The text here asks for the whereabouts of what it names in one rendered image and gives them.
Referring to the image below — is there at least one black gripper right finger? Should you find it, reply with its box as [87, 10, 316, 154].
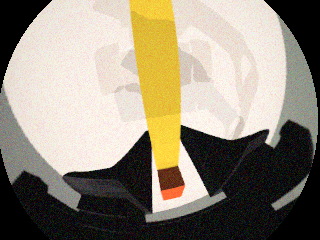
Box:
[180, 125, 271, 197]

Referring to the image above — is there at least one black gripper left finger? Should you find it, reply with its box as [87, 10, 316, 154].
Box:
[63, 131, 153, 215]

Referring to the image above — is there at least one yellow long bar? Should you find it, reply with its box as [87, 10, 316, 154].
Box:
[128, 0, 185, 200]

